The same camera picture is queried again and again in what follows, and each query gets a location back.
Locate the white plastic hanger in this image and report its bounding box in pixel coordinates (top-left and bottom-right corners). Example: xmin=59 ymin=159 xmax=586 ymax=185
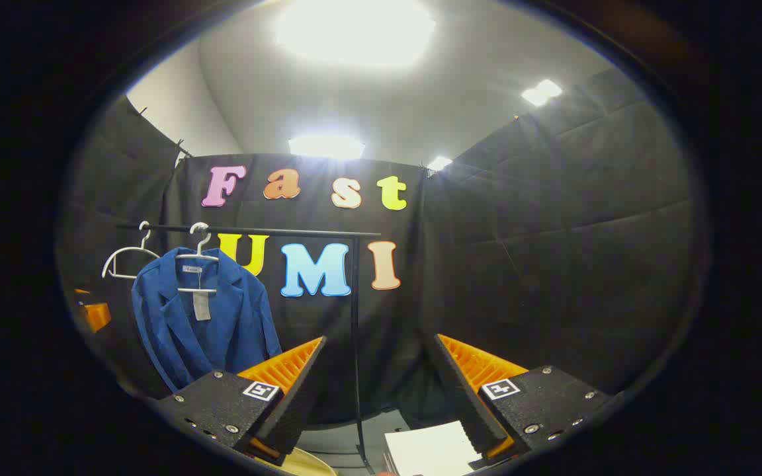
xmin=101 ymin=221 xmax=162 ymax=281
xmin=175 ymin=222 xmax=221 ymax=294

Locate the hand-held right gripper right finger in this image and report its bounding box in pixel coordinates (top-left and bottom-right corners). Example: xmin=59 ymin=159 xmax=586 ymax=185
xmin=433 ymin=333 xmax=614 ymax=465

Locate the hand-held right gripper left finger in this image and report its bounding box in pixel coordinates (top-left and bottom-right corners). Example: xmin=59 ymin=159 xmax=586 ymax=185
xmin=155 ymin=335 xmax=329 ymax=467

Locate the black backdrop cloth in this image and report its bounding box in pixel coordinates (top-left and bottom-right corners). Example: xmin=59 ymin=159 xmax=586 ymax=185
xmin=57 ymin=63 xmax=709 ymax=427

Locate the white box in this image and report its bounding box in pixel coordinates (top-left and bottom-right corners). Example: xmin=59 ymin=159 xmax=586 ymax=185
xmin=383 ymin=420 xmax=484 ymax=476

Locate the blue jacket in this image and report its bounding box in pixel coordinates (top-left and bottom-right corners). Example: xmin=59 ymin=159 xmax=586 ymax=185
xmin=131 ymin=247 xmax=282 ymax=393

